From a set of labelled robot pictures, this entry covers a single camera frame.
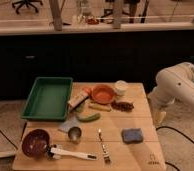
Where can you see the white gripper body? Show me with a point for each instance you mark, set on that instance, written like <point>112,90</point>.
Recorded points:
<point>158,114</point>

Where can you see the blue sponge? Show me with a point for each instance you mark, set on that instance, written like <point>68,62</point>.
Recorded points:
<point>132,135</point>

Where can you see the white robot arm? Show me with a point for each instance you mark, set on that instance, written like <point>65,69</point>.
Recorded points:
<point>175,82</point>

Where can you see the orange bowl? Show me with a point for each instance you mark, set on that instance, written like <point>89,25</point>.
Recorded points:
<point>103,94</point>

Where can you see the purple bowl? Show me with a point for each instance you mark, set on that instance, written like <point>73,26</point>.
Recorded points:
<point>36,143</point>

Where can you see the dark grape bunch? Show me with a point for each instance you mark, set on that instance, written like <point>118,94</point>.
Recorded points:
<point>122,106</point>

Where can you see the white cup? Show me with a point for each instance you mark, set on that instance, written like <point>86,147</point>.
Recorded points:
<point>120,87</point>

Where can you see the yellow banana toy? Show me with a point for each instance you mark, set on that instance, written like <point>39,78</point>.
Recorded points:
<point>99,107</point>

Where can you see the green cucumber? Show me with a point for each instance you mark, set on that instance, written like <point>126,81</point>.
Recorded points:
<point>89,118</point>

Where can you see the metal fork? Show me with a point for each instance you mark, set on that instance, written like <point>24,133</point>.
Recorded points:
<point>104,151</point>

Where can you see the green pepper toy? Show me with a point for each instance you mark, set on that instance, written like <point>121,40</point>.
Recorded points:
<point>80,107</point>

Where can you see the grey cloth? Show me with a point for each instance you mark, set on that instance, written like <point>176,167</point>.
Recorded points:
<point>68,124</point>

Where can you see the green plastic tray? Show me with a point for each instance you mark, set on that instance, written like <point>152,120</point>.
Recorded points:
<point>48,99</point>

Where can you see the black office chair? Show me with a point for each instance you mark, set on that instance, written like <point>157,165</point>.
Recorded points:
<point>28,3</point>

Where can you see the white handled brush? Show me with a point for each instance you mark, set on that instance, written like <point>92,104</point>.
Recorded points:
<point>81,155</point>

